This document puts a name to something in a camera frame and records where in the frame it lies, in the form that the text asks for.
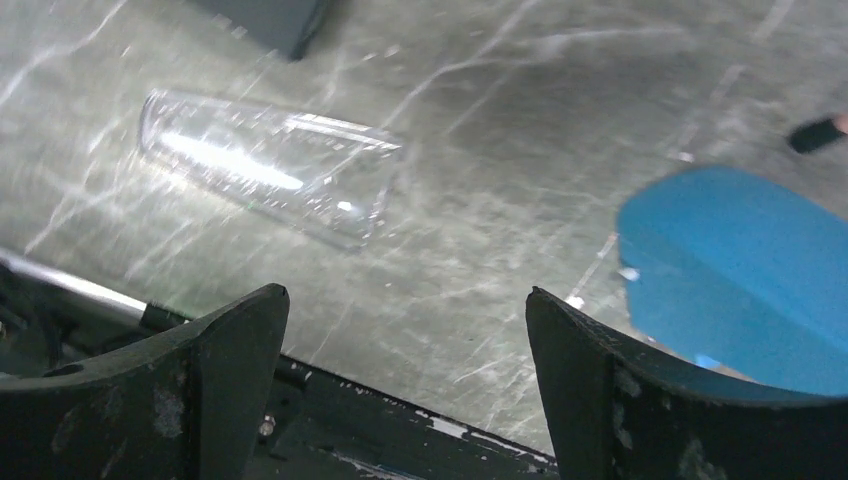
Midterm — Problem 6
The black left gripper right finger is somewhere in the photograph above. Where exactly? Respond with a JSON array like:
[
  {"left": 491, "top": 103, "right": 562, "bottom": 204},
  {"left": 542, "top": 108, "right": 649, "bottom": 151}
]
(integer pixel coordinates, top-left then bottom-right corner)
[{"left": 525, "top": 288, "right": 847, "bottom": 480}]

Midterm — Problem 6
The blue metronome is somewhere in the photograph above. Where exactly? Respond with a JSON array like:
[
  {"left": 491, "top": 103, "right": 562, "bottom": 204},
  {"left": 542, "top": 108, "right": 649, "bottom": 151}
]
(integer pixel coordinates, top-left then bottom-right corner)
[{"left": 616, "top": 166, "right": 847, "bottom": 396}]

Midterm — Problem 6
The pink music stand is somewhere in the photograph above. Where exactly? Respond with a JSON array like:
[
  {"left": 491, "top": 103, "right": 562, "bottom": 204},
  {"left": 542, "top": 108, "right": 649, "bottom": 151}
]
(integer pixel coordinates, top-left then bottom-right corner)
[{"left": 787, "top": 113, "right": 847, "bottom": 154}]

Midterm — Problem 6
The dark blue audio receiver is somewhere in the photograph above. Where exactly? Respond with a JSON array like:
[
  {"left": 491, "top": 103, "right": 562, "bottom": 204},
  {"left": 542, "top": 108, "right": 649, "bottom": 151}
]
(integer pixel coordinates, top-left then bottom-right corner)
[{"left": 194, "top": 0, "right": 333, "bottom": 61}]

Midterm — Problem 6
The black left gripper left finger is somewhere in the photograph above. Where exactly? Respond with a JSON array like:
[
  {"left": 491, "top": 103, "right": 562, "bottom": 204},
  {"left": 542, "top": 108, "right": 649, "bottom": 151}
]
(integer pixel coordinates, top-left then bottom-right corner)
[{"left": 1, "top": 284, "right": 290, "bottom": 479}]

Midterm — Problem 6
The clear plastic metronome cover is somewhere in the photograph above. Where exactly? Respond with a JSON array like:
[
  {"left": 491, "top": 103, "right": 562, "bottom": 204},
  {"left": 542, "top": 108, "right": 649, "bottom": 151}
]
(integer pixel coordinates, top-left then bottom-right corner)
[{"left": 138, "top": 89, "right": 405, "bottom": 250}]

